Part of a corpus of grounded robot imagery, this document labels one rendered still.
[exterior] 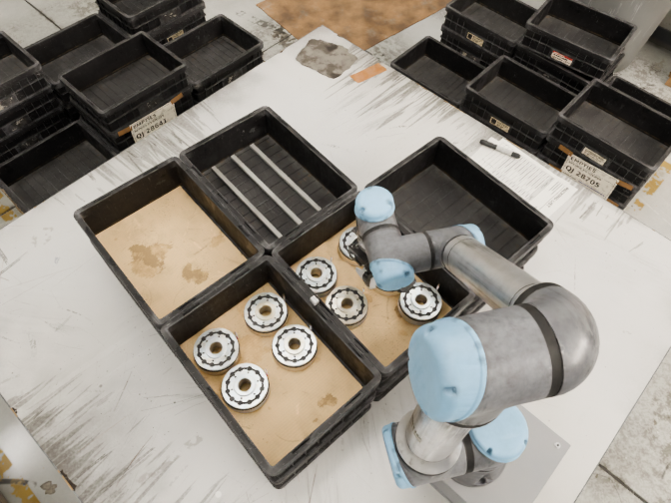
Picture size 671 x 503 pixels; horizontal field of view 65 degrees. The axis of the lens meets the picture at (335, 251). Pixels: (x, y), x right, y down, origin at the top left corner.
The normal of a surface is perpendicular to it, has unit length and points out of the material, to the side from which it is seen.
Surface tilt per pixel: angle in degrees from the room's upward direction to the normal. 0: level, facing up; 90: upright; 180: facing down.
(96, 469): 0
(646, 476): 0
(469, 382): 37
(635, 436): 0
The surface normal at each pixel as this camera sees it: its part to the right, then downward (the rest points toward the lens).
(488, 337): 0.00, -0.63
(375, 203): -0.07, -0.45
